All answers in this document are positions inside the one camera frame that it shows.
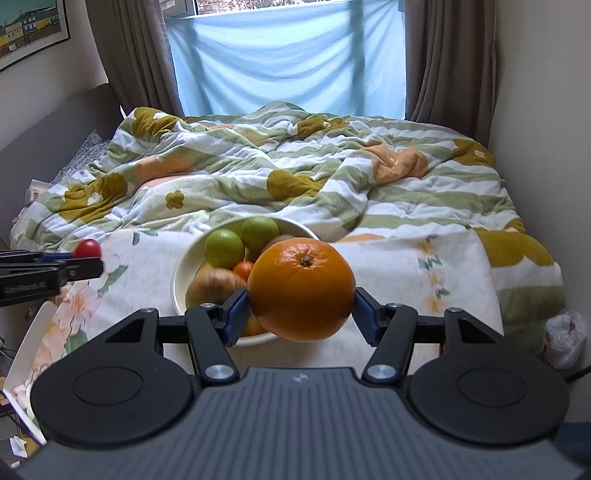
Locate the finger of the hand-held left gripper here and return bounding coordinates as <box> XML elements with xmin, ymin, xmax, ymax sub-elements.
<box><xmin>0</xmin><ymin>249</ymin><xmax>78</xmax><ymax>265</ymax></box>
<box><xmin>0</xmin><ymin>257</ymin><xmax>104</xmax><ymax>280</ymax></box>

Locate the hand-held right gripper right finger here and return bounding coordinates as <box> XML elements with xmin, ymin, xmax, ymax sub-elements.
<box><xmin>353</xmin><ymin>286</ymin><xmax>505</xmax><ymax>385</ymax></box>

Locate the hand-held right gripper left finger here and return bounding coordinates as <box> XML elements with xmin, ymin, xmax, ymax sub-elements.
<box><xmin>102</xmin><ymin>288</ymin><xmax>252</xmax><ymax>387</ymax></box>

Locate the large yellow apple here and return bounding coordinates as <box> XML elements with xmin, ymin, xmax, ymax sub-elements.
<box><xmin>185</xmin><ymin>268</ymin><xmax>247</xmax><ymax>310</ymax></box>

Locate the cream oval bowl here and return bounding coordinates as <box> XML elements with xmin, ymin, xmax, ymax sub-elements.
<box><xmin>171</xmin><ymin>216</ymin><xmax>324</xmax><ymax>348</ymax></box>

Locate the large orange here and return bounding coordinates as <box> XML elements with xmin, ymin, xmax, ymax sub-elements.
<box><xmin>247</xmin><ymin>237</ymin><xmax>357</xmax><ymax>343</ymax></box>

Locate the large green apple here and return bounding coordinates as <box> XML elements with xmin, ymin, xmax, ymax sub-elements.
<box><xmin>204</xmin><ymin>228</ymin><xmax>245</xmax><ymax>269</ymax></box>

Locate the floral tablecloth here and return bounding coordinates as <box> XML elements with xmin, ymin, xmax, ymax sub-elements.
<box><xmin>25</xmin><ymin>228</ymin><xmax>504</xmax><ymax>416</ymax></box>

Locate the small white box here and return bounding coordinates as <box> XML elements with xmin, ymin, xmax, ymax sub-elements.
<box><xmin>25</xmin><ymin>180</ymin><xmax>51</xmax><ymax>204</ymax></box>

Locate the small green apple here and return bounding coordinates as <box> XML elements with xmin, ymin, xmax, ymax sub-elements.
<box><xmin>240</xmin><ymin>216</ymin><xmax>281</xmax><ymax>259</ymax></box>

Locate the grey patterned pillow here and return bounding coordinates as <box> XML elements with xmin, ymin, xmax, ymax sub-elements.
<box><xmin>51</xmin><ymin>129</ymin><xmax>114</xmax><ymax>185</ymax></box>

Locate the grey headboard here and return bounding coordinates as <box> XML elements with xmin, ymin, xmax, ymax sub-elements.
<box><xmin>0</xmin><ymin>83</ymin><xmax>123</xmax><ymax>245</ymax></box>

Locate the green striped floral quilt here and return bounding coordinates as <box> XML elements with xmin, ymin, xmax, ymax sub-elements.
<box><xmin>9</xmin><ymin>100</ymin><xmax>566</xmax><ymax>342</ymax></box>

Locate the white plastic bag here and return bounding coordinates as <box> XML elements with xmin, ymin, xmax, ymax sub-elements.
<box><xmin>545</xmin><ymin>311</ymin><xmax>588</xmax><ymax>370</ymax></box>

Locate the brown curtain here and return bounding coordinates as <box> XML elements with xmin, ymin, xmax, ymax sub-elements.
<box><xmin>399</xmin><ymin>0</ymin><xmax>497</xmax><ymax>144</ymax></box>
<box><xmin>85</xmin><ymin>0</ymin><xmax>185</xmax><ymax>118</ymax></box>

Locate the light blue window sheet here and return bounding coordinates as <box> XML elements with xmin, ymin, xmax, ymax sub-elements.
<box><xmin>167</xmin><ymin>0</ymin><xmax>407</xmax><ymax>120</ymax></box>

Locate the wall poster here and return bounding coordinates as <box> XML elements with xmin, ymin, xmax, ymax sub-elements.
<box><xmin>0</xmin><ymin>0</ymin><xmax>71</xmax><ymax>72</ymax></box>

